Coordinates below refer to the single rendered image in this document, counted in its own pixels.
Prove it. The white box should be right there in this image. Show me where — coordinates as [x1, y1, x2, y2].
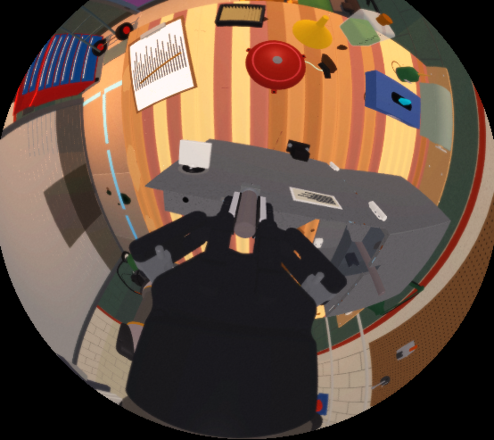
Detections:
[177, 139, 213, 171]

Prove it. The black-framed tan filter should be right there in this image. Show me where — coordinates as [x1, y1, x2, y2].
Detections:
[214, 2, 268, 29]

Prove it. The blue and red cart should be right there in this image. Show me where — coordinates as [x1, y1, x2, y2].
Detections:
[12, 21, 136, 120]

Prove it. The grey tool with orange tip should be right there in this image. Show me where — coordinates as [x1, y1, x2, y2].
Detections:
[395, 340, 419, 361]

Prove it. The yellow funnel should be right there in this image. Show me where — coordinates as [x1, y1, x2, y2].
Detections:
[291, 14, 333, 50]

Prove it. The grey cabinet door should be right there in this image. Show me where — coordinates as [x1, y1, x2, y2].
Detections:
[325, 220, 452, 319]

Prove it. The green device with black cable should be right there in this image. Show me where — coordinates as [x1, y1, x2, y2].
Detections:
[116, 250, 151, 296]

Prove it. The brown pegboard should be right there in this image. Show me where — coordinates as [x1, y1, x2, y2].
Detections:
[368, 192, 494, 409]

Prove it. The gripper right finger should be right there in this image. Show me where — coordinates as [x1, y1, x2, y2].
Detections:
[256, 195, 349, 295]

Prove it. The green tag with wire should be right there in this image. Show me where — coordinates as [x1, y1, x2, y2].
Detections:
[390, 60, 421, 84]

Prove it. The black small block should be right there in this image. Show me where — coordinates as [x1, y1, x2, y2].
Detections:
[285, 139, 312, 162]

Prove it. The white vented plate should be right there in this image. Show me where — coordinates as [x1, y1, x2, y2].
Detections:
[289, 186, 344, 212]

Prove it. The pale green sheet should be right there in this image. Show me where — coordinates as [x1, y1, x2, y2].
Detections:
[418, 82, 454, 152]

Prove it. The brown-grey wing handle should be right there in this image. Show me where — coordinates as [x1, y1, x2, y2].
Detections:
[354, 240, 388, 296]

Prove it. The grey steel parts cabinet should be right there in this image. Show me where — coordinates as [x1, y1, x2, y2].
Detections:
[145, 138, 452, 319]

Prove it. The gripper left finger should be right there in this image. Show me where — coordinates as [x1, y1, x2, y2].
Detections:
[128, 192, 243, 268]

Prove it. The clipboard with chart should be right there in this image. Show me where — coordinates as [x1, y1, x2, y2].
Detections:
[126, 15, 198, 113]

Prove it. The white pipe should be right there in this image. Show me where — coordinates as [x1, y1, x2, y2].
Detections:
[355, 313, 370, 407]
[324, 316, 335, 357]

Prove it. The red bell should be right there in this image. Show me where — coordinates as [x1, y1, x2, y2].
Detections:
[244, 39, 308, 95]

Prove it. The brown box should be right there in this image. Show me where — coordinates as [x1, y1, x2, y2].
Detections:
[331, 0, 362, 17]

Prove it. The green-white jug, orange cap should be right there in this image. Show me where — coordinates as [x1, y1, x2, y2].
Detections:
[339, 8, 397, 47]

